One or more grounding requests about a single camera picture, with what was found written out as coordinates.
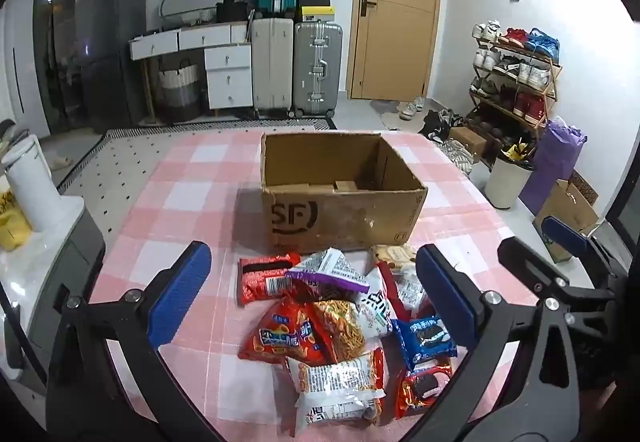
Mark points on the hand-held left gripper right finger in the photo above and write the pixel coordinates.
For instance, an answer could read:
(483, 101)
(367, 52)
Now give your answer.
(445, 297)

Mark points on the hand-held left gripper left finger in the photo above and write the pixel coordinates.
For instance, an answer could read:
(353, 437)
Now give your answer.
(182, 287)

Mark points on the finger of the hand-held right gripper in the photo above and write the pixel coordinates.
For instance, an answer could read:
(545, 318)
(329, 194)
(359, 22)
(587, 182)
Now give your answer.
(527, 262)
(565, 234)

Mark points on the red edged white snack packet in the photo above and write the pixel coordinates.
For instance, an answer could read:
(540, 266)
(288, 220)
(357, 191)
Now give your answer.
(407, 289)

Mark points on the blue cookie packet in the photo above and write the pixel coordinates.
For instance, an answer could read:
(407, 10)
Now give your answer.
(425, 337)

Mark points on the beige bear snack packet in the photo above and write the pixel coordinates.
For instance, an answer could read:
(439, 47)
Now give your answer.
(395, 254)

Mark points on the red cookie packet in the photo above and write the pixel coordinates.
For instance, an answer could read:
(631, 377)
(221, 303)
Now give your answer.
(425, 387)

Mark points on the red white noodle snack packet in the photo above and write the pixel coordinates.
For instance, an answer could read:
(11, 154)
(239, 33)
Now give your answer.
(345, 327)

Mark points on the orange red chip packet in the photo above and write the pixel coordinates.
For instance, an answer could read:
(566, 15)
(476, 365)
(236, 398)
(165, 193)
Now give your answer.
(280, 337)

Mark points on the purple snack packet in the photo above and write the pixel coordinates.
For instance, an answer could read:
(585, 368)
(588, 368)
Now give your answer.
(330, 269)

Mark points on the brown cardboard box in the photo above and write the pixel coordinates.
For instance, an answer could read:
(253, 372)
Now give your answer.
(345, 217)

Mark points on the clear white noodle packet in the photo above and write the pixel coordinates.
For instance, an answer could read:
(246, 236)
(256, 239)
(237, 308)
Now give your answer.
(335, 387)

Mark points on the brown paper bag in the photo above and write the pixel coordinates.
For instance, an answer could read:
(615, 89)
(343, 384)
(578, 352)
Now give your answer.
(575, 212)

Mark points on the purple bag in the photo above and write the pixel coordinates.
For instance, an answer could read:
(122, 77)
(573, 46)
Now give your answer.
(552, 162)

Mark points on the white trash bin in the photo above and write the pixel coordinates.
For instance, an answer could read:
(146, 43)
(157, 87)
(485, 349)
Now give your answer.
(507, 184)

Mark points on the yellow paper scraps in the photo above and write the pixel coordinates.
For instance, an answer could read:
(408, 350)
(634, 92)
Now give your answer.
(517, 152)

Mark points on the pink checked tablecloth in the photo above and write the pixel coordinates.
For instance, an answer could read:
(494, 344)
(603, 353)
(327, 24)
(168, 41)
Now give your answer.
(200, 182)

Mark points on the small cardboard box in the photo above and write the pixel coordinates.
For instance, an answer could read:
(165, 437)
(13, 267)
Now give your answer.
(467, 140)

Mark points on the wooden shoe rack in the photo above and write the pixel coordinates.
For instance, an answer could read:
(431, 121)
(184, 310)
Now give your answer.
(552, 87)

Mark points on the loose floor shoes pile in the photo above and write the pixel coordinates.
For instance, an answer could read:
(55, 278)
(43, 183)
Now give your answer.
(445, 130)

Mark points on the beige slippers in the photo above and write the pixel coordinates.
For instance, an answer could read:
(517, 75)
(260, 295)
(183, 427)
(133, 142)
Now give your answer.
(62, 162)

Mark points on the assorted racked shoes group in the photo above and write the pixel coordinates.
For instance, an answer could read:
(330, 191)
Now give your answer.
(500, 67)

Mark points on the yellow plastic bag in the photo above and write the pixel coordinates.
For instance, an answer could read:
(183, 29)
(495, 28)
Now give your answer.
(12, 227)

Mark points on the white kettle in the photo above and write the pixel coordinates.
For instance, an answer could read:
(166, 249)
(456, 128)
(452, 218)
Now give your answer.
(30, 187)

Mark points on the white low sneaker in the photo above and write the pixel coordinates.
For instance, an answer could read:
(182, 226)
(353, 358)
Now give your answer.
(407, 112)
(418, 103)

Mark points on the grey door mat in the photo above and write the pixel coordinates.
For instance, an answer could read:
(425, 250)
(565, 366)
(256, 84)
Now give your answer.
(385, 115)

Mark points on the woven laundry basket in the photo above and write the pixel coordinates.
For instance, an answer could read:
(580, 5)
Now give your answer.
(177, 92)

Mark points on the white drawer desk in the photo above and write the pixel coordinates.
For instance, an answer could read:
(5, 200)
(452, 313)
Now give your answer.
(227, 72)

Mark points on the beige suitcase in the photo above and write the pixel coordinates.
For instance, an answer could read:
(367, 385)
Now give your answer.
(272, 67)

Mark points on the dark grey refrigerator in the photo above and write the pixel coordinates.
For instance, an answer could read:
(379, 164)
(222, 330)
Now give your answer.
(107, 47)

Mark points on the silver suitcase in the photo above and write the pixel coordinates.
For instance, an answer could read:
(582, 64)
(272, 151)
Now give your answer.
(317, 67)

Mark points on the black storage box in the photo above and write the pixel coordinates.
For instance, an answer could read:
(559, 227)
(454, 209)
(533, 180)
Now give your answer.
(232, 12)

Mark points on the wooden door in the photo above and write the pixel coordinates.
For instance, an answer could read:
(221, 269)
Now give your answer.
(395, 12)

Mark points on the dark glass wardrobe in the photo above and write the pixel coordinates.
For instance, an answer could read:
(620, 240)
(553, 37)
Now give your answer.
(57, 32)

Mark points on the yellow white shoebox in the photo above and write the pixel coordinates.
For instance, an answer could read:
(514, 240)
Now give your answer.
(317, 14)

